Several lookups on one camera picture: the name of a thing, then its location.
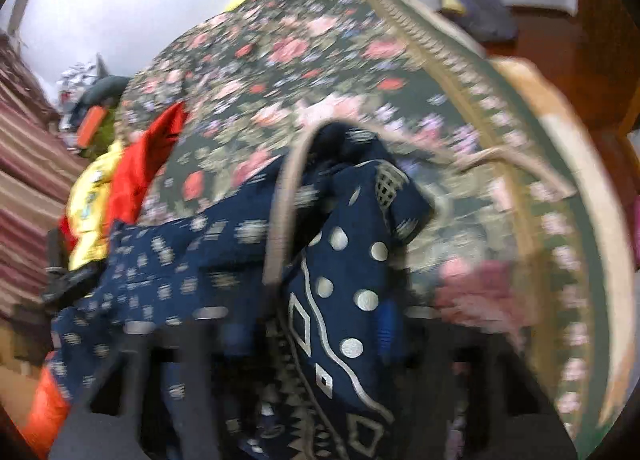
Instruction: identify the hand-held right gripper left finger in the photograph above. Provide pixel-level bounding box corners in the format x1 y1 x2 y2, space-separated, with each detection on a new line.
47 307 261 460

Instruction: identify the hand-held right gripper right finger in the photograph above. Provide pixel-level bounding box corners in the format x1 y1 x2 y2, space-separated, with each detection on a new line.
372 300 576 460

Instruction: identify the navy patterned hooded jacket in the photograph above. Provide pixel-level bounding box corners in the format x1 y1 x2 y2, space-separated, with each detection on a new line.
50 115 577 460

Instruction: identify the pile of mixed clothes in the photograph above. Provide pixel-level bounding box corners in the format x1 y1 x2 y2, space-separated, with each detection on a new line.
56 54 109 132

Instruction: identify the yellow cartoon print garment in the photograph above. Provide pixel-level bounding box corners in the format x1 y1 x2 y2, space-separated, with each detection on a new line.
65 140 126 272

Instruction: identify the striped brown curtain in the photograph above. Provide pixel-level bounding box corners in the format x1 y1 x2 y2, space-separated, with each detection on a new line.
0 30 89 322

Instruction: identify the orange cloth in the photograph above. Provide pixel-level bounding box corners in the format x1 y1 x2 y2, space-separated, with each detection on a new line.
22 354 72 457

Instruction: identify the red garment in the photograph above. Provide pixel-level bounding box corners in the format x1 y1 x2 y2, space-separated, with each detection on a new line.
59 102 189 241

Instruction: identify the orange box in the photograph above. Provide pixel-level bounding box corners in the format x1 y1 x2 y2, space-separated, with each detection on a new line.
77 105 106 149

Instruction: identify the grey pillow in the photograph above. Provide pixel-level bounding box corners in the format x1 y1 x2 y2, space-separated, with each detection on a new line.
80 76 131 107

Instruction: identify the floral blanket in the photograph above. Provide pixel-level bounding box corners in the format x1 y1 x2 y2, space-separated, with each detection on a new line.
117 0 601 443

